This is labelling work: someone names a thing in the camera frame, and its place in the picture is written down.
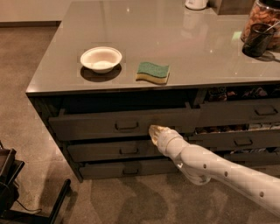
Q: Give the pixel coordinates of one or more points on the dark box on counter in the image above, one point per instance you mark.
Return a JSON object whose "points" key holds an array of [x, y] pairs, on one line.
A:
{"points": [[232, 7]]}

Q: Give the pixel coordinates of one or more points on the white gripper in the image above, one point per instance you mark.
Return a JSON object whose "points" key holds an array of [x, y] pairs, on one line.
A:
{"points": [[165, 140]]}

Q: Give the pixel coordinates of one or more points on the white container on counter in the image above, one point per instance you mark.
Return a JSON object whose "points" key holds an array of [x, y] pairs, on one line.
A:
{"points": [[196, 5]]}

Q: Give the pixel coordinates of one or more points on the green yellow sponge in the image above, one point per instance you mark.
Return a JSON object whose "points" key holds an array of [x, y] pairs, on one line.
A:
{"points": [[152, 73]]}

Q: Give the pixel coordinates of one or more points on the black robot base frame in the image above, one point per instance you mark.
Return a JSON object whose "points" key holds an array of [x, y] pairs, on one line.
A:
{"points": [[11, 210]]}

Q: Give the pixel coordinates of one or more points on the grey counter cabinet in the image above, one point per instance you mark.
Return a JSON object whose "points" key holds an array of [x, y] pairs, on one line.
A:
{"points": [[202, 49]]}

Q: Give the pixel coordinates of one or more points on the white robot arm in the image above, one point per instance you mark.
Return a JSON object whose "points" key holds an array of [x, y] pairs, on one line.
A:
{"points": [[200, 165]]}

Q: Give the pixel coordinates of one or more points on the grey drawer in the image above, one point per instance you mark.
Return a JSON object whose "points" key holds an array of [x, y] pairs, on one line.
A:
{"points": [[122, 123], [127, 169], [221, 113], [254, 159], [116, 150], [238, 140]]}

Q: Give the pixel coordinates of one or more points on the white paper bowl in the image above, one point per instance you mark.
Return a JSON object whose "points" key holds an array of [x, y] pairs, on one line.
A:
{"points": [[101, 60]]}

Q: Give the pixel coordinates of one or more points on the black mesh cup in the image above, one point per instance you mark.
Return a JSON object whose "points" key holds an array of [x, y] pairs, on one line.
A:
{"points": [[258, 40]]}

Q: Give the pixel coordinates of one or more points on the glass jar of snacks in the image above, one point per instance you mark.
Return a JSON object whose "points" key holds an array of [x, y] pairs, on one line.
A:
{"points": [[265, 12]]}

